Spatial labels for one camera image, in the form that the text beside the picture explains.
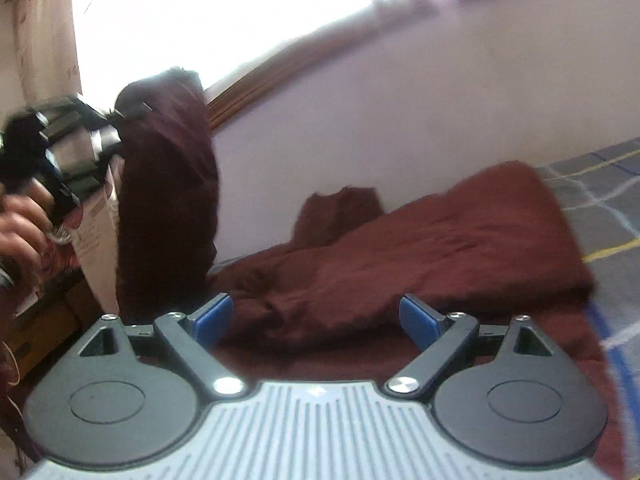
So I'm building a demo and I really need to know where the grey plaid bed blanket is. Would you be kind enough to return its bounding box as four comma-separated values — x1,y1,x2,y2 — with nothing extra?
536,139,640,480

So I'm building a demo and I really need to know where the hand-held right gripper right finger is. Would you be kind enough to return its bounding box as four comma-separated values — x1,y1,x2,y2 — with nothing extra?
385,293,558,402

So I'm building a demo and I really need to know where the wooden window frame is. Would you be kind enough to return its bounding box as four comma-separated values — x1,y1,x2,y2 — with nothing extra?
206,0,527,132

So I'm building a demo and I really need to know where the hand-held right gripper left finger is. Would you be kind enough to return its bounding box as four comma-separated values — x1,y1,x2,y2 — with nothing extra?
77,293,247,402

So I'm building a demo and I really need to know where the large maroon garment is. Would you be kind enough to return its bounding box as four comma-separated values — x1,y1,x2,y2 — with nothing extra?
113,65,627,480

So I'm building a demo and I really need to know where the brown wooden furniture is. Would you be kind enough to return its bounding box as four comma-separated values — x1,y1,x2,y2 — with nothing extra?
0,278,107,397

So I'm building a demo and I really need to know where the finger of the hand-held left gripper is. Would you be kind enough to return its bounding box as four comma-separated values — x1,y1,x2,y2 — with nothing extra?
106,102,152,122

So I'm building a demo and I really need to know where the cream patterned curtain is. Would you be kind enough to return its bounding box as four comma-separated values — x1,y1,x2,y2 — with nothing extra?
0,0,124,322

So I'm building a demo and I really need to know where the person's left hand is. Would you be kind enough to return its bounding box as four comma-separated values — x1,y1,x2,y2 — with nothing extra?
0,180,57,288

